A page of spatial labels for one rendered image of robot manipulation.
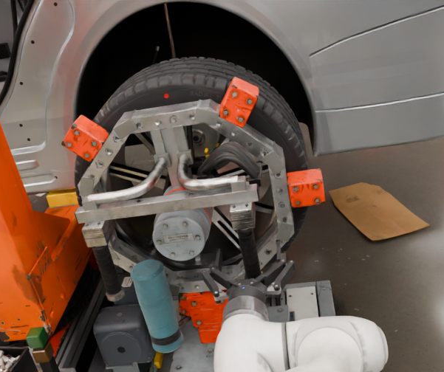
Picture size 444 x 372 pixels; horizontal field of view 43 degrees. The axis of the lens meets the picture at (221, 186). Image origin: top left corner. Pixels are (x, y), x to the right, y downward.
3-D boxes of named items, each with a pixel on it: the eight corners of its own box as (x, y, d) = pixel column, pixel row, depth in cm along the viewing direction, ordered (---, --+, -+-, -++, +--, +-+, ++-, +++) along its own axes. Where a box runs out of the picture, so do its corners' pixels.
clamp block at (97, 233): (117, 225, 136) (111, 206, 133) (107, 246, 128) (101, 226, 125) (97, 227, 136) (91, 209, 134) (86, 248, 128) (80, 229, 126)
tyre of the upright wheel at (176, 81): (230, 279, 196) (349, 133, 168) (226, 325, 175) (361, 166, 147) (61, 184, 183) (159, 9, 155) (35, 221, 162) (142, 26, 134)
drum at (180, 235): (219, 217, 155) (210, 171, 149) (213, 260, 136) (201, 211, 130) (170, 223, 157) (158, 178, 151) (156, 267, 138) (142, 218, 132)
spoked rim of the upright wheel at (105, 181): (224, 253, 191) (312, 139, 170) (219, 296, 170) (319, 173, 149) (92, 178, 181) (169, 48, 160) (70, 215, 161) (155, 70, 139)
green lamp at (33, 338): (49, 337, 147) (44, 325, 145) (43, 348, 143) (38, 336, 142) (35, 339, 148) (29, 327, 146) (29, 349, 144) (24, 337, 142)
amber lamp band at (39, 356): (55, 351, 149) (50, 340, 147) (49, 362, 146) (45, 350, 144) (41, 353, 150) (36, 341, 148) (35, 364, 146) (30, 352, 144)
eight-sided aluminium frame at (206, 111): (301, 269, 161) (274, 87, 137) (302, 283, 155) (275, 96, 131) (120, 288, 169) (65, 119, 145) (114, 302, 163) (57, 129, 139)
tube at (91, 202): (171, 165, 142) (162, 127, 138) (159, 202, 125) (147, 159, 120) (106, 175, 145) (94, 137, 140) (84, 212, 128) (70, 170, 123)
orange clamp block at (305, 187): (289, 195, 152) (323, 190, 150) (290, 209, 145) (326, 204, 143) (286, 172, 148) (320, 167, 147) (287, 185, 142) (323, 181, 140)
